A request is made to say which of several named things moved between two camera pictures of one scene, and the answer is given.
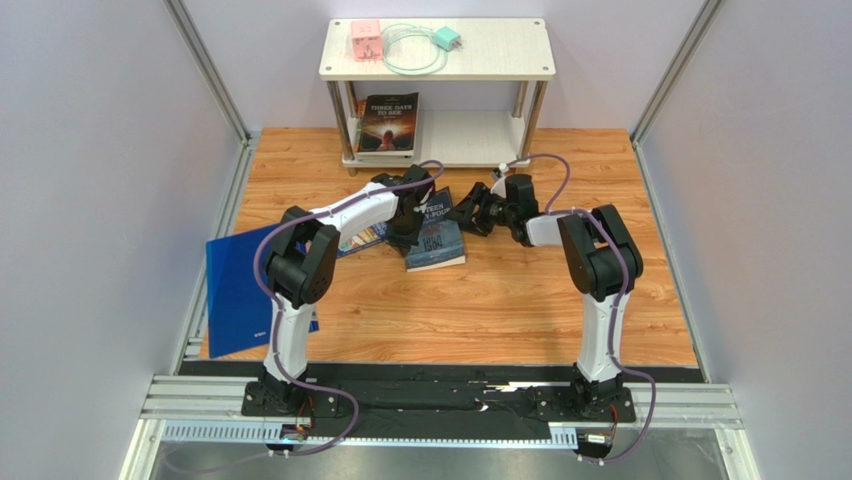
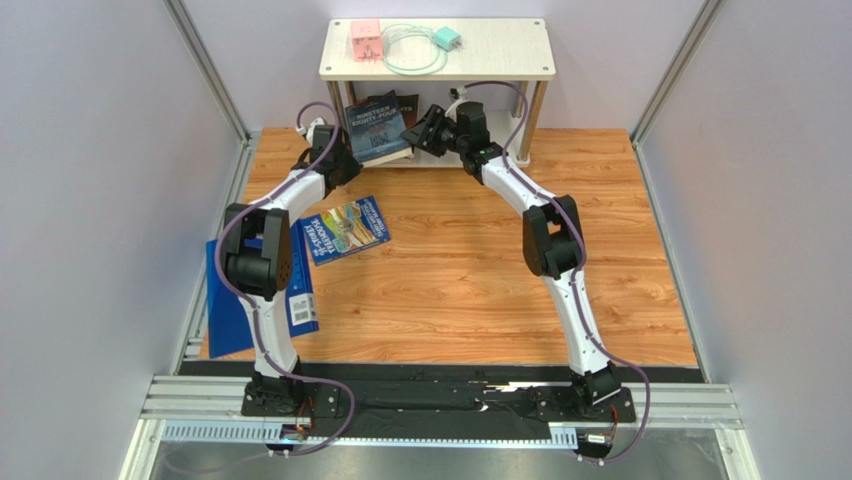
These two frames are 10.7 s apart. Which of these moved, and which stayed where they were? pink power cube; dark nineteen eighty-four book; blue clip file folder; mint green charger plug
Moved: dark nineteen eighty-four book
Stayed: mint green charger plug; blue clip file folder; pink power cube
